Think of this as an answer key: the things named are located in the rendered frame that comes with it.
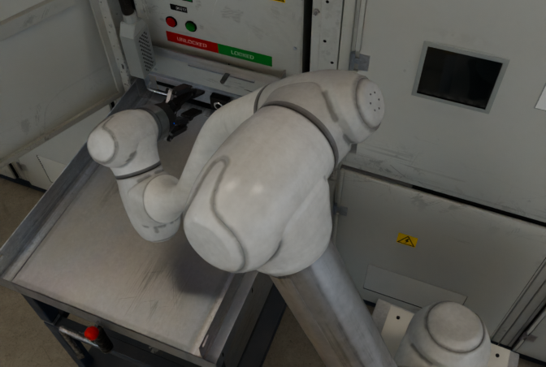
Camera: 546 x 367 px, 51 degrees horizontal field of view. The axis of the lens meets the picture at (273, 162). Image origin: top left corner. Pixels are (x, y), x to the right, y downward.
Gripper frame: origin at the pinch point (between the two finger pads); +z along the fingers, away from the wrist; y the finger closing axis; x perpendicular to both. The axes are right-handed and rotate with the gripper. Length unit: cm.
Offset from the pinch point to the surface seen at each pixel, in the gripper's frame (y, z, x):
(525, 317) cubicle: 58, 48, 107
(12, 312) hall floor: 110, 17, -73
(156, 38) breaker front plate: -11.2, 13.4, -20.0
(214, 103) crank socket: 4.5, 17.9, -1.2
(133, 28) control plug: -15.5, -0.3, -19.3
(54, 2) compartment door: -18.9, -7.3, -38.8
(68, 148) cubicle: 45, 39, -67
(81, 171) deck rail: 25.8, -7.8, -27.7
